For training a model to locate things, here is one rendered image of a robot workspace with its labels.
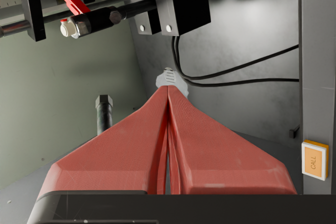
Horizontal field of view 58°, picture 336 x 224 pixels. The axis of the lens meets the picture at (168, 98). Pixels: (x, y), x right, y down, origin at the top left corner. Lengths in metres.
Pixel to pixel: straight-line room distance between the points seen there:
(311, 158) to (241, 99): 0.24
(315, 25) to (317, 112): 0.11
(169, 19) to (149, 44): 0.31
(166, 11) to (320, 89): 0.24
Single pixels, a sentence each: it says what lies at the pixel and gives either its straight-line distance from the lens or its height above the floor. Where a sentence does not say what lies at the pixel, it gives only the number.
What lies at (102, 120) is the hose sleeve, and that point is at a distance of 0.37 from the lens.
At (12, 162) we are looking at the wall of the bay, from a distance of 0.73.
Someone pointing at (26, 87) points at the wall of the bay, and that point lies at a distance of 0.70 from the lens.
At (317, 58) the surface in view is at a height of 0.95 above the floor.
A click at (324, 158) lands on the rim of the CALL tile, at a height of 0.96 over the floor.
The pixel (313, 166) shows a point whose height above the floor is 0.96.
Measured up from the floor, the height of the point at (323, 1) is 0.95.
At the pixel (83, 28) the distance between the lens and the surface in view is 0.39.
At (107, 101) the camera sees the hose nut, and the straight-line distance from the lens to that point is 0.40.
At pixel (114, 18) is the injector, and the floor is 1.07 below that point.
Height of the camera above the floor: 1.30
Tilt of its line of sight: 36 degrees down
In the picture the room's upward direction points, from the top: 120 degrees counter-clockwise
